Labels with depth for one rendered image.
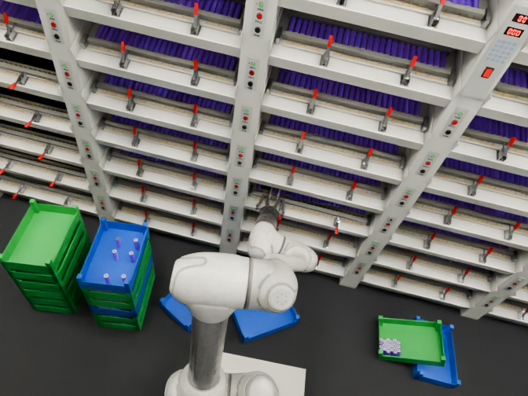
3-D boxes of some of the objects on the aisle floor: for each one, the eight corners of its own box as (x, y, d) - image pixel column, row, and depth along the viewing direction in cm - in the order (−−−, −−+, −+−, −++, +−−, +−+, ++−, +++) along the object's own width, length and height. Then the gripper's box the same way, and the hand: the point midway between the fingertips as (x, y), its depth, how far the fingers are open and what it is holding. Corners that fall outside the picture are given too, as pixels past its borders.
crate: (188, 333, 190) (188, 327, 183) (159, 306, 196) (159, 299, 190) (229, 291, 207) (230, 284, 201) (202, 269, 213) (202, 261, 207)
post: (116, 228, 222) (15, -183, 94) (100, 224, 222) (-22, -192, 94) (131, 202, 235) (60, -189, 107) (116, 198, 235) (27, -197, 107)
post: (235, 258, 220) (297, -118, 92) (218, 254, 221) (258, -127, 92) (243, 230, 234) (307, -132, 105) (228, 226, 234) (274, -140, 105)
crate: (452, 389, 191) (461, 384, 185) (412, 379, 191) (419, 373, 185) (446, 331, 210) (453, 324, 204) (409, 321, 211) (416, 315, 205)
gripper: (287, 219, 163) (294, 186, 181) (250, 209, 164) (261, 177, 182) (284, 232, 168) (291, 198, 186) (247, 221, 168) (258, 189, 187)
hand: (275, 192), depth 181 cm, fingers open, 3 cm apart
